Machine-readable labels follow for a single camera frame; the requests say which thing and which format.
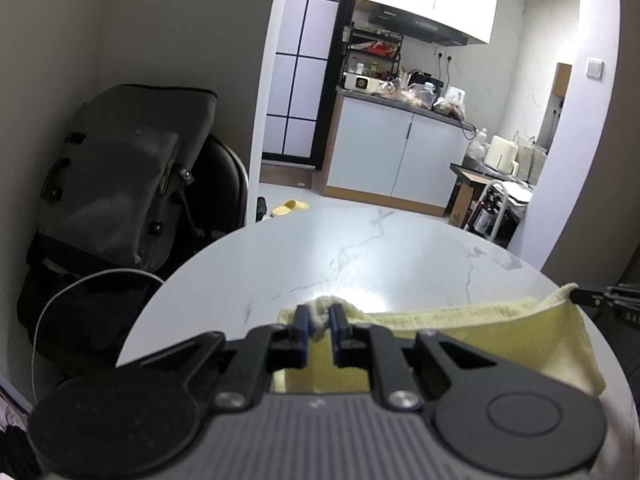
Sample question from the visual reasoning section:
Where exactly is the dark storage cart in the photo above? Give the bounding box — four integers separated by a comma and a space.
449, 162, 534, 249

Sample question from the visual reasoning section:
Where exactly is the white base cabinet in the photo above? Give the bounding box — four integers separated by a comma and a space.
322, 87, 472, 218

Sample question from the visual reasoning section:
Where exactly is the cream square container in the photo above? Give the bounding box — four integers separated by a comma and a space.
519, 141, 549, 182

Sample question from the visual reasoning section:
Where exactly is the black chair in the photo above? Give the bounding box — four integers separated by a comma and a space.
190, 134, 250, 242

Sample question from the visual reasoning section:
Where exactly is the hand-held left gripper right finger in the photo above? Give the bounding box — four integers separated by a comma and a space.
330, 305, 556, 411

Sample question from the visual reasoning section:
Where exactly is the black framed glass door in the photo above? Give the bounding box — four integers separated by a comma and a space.
259, 0, 352, 169

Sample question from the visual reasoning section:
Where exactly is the yellow slipper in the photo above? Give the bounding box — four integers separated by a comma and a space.
269, 199, 310, 219

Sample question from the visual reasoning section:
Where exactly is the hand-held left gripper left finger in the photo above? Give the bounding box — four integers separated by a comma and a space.
115, 305, 310, 413

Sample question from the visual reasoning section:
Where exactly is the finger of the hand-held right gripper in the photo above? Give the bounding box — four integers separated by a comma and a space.
571, 284, 640, 296
575, 294, 640, 310

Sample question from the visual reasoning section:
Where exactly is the black range hood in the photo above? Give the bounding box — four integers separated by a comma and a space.
368, 3, 469, 47

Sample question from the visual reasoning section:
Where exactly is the yellow towel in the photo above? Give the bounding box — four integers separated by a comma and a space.
277, 282, 607, 399

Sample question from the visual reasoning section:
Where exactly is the white countertop appliance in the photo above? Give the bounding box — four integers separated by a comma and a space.
342, 72, 387, 93

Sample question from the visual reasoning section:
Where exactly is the cream round container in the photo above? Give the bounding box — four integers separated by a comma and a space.
487, 134, 519, 174

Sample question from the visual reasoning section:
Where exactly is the white cable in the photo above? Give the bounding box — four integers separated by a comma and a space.
30, 268, 166, 397

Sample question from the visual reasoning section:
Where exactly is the dark wine bottle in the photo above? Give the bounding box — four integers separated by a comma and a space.
472, 199, 494, 237

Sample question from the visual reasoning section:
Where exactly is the grey backpack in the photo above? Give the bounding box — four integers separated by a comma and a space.
16, 84, 219, 362

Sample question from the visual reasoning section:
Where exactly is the dark cloth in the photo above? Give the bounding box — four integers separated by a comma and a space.
0, 385, 43, 480

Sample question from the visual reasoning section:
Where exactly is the black spice rack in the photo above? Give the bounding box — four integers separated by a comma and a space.
342, 24, 404, 89

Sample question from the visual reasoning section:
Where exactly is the pile of plastic bags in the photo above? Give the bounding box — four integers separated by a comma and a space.
380, 76, 468, 120

